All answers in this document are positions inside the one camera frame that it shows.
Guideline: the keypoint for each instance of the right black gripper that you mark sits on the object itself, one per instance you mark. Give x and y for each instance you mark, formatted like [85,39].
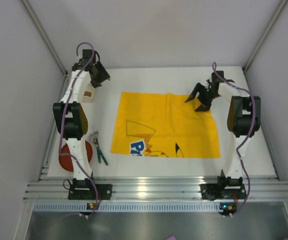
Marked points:
[205,95]

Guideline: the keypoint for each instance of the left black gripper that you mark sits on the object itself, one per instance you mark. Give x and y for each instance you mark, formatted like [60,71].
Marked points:
[99,75]

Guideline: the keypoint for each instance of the yellow printed cloth mat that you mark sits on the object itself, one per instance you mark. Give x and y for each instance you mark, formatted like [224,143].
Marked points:
[164,125]

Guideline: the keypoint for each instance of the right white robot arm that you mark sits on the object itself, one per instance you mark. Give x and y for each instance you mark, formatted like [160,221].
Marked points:
[243,119]

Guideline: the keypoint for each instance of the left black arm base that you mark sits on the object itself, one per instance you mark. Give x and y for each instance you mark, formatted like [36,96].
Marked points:
[84,190]

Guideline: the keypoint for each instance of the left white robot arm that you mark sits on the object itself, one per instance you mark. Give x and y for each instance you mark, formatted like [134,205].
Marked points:
[71,121]

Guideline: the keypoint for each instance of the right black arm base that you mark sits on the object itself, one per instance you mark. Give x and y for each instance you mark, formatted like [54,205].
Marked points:
[226,188]

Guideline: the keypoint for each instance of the white paper cup brown sleeve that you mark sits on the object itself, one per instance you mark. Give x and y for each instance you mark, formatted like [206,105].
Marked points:
[89,94]

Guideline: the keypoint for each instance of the red round plate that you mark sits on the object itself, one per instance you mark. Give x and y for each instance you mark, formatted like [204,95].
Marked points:
[66,162]

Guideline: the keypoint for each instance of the fork with green handle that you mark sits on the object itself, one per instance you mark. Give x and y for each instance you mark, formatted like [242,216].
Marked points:
[96,142]

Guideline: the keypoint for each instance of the spoon with green handle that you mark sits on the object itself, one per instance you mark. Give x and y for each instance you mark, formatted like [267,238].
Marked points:
[103,158]

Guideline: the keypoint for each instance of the aluminium mounting rail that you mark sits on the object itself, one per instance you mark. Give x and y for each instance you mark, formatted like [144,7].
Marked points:
[154,189]

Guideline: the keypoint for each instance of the slotted grey cable duct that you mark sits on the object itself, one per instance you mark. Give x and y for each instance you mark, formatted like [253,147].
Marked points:
[137,207]

